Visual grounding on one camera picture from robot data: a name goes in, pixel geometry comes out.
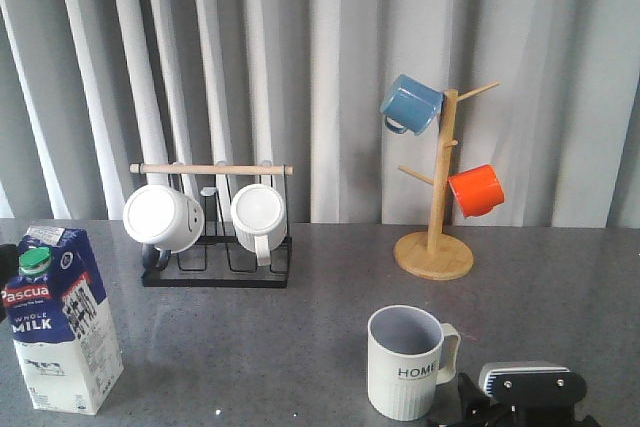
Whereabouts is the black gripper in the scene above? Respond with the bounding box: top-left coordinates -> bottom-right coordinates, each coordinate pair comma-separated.
451,373 -> 514,426

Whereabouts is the blue white milk carton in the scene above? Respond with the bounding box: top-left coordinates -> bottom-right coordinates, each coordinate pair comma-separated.
2,226 -> 124,415

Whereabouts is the white HOME mug on table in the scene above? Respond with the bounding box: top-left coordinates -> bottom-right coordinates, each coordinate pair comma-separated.
367,305 -> 461,421

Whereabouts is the wooden mug tree stand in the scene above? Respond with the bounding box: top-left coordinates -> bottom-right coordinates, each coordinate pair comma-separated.
393,81 -> 500,281

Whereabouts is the orange enamel mug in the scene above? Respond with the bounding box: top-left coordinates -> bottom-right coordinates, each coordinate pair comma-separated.
448,164 -> 505,218

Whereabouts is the white ribbed hanging mug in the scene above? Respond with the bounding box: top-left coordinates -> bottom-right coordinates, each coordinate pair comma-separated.
231,184 -> 286,266

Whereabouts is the blue enamel mug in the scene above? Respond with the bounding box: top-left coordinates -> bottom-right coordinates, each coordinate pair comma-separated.
380,74 -> 444,136

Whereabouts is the white smiley hanging mug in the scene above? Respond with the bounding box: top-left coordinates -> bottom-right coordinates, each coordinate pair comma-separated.
123,185 -> 205,271

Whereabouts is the black wire mug rack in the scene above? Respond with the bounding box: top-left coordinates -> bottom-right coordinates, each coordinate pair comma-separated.
130,163 -> 293,288

